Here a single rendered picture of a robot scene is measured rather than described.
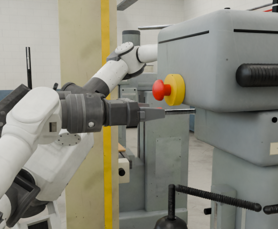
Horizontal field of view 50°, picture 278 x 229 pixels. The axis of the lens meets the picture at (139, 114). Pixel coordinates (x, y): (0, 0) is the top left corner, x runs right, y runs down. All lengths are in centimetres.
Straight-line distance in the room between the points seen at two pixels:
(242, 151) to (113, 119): 27
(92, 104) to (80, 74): 162
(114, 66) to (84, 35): 112
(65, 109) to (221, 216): 40
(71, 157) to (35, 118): 33
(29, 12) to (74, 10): 739
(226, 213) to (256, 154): 18
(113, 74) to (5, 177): 69
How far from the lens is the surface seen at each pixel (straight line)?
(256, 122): 55
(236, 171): 67
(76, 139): 83
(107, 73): 114
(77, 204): 248
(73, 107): 65
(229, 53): 48
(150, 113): 67
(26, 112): 61
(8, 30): 962
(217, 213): 69
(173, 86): 56
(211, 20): 49
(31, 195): 83
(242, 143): 58
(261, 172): 62
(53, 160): 88
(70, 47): 226
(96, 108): 65
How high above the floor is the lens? 180
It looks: 9 degrees down
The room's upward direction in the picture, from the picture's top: straight up
